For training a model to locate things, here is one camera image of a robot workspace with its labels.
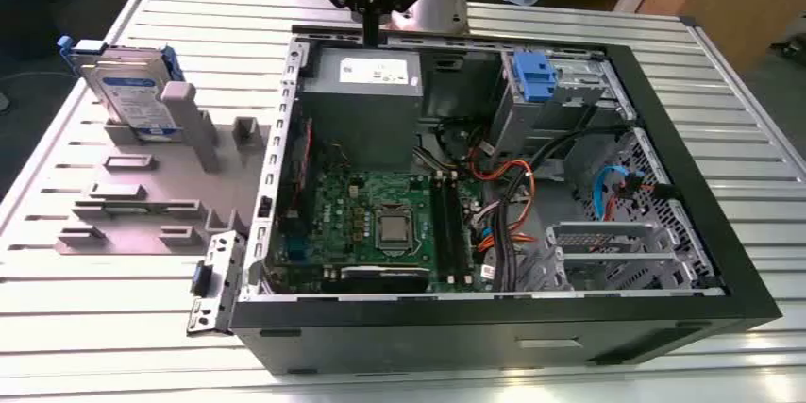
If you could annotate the hard disk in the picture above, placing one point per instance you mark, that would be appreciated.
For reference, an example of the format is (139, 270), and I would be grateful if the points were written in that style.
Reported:
(129, 91)

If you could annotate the blue drive latch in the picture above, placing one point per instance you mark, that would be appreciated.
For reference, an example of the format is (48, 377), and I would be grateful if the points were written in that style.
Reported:
(536, 77)

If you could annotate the green RAM stick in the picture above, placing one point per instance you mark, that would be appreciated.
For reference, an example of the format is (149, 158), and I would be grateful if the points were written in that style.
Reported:
(135, 207)

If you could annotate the black CPU socket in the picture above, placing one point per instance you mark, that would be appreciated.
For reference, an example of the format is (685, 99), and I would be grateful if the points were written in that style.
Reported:
(398, 248)

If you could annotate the grey power supply unit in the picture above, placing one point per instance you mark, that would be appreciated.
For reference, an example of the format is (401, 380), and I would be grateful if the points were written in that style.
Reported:
(359, 129)

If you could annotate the silver slot retention bracket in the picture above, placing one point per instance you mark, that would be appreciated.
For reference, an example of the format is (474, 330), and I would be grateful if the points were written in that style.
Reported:
(223, 252)

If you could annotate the silver CPU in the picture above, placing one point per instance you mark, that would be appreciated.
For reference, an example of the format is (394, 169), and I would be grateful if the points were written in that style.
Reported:
(398, 228)

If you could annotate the black graphics card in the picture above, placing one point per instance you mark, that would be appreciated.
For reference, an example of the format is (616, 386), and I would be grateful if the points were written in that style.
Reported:
(378, 280)

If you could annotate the dark blue rear connector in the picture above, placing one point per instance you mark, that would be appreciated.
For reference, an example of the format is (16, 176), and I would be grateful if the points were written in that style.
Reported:
(202, 278)

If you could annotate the grey parts rack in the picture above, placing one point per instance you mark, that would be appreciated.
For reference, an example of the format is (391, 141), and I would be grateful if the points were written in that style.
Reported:
(177, 176)

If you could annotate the silver optical drive cage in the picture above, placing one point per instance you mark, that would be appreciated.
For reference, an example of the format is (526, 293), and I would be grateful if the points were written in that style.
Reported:
(536, 124)

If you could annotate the black open PC case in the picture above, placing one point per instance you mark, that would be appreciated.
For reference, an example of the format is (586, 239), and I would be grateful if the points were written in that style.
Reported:
(441, 341)

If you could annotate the silver disk bay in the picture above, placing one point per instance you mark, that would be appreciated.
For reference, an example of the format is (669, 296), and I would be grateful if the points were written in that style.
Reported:
(617, 256)

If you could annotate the black RAM slot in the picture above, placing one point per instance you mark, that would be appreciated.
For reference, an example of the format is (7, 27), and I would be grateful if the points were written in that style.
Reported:
(461, 228)
(446, 228)

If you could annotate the green motherboard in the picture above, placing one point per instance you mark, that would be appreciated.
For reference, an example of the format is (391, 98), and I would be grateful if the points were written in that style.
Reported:
(353, 252)

